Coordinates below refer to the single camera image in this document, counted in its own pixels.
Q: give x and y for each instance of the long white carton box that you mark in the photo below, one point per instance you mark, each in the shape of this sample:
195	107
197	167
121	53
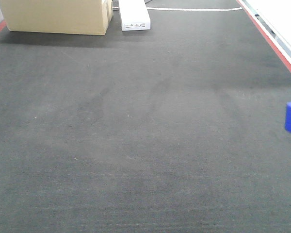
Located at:
134	15

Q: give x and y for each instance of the large cardboard box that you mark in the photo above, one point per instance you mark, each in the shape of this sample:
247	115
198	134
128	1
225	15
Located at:
87	17

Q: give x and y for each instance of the white conveyor side rail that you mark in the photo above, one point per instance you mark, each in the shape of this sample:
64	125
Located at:
273	20

